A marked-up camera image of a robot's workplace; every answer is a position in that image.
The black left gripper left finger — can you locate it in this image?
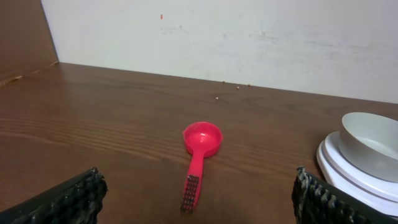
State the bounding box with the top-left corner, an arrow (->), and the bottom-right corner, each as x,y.
1,167 -> 108,224

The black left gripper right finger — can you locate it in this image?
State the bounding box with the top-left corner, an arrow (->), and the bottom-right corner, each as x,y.
292,166 -> 397,224

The white digital kitchen scale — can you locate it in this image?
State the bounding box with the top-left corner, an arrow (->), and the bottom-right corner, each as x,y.
317,131 -> 397,217

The red plastic measuring scoop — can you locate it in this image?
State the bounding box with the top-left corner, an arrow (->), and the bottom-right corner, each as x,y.
180,121 -> 223,213

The white plastic bowl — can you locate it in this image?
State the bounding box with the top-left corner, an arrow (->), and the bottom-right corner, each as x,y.
338,112 -> 397,182

